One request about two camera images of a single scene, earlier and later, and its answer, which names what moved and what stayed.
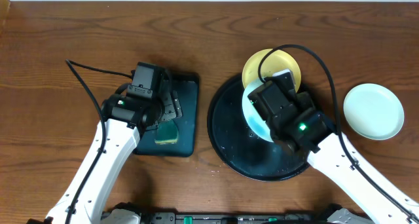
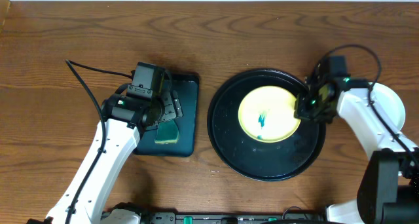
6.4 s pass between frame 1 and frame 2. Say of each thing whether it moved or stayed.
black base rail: stayed
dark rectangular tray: stayed
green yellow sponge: stayed
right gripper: moved
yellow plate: moved
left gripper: stayed
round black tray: stayed
